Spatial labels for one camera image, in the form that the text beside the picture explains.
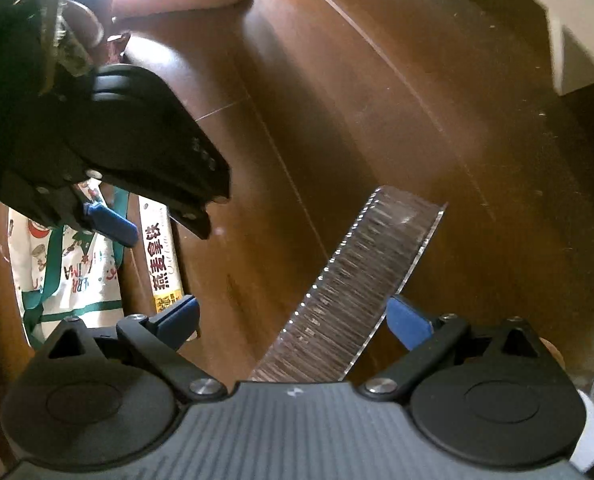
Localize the white yellow printed carton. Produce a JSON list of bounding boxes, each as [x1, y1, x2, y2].
[[137, 195, 199, 342]]

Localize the printed tote bag green handles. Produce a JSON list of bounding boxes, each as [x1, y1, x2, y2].
[[7, 179, 129, 352]]

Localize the clear ribbed plastic wrapper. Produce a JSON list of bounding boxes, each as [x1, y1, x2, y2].
[[247, 185, 449, 384]]

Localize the person's right hand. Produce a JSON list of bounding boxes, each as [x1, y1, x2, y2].
[[67, 0, 130, 61]]

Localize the white cabinet corner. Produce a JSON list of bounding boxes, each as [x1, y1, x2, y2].
[[547, 0, 594, 97]]

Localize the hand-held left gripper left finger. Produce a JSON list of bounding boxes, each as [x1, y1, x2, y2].
[[37, 294, 229, 403]]

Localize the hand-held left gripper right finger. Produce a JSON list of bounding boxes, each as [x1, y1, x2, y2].
[[359, 296, 550, 402]]

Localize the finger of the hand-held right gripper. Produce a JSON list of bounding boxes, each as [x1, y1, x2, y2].
[[2, 172, 138, 247], [168, 199, 214, 241]]

